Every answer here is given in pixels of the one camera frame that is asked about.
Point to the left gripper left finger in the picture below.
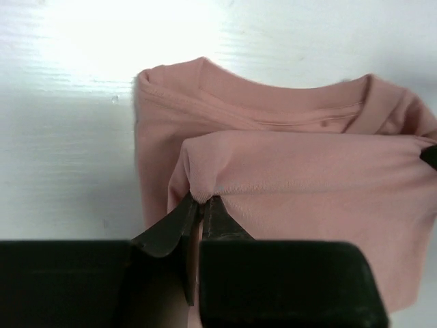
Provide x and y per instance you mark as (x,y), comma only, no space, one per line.
(73,283)

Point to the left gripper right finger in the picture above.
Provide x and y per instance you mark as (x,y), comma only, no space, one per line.
(244,282)

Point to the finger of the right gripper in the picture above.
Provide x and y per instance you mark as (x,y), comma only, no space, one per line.
(429,156)

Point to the pink t shirt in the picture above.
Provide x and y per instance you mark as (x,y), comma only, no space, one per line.
(335,163)

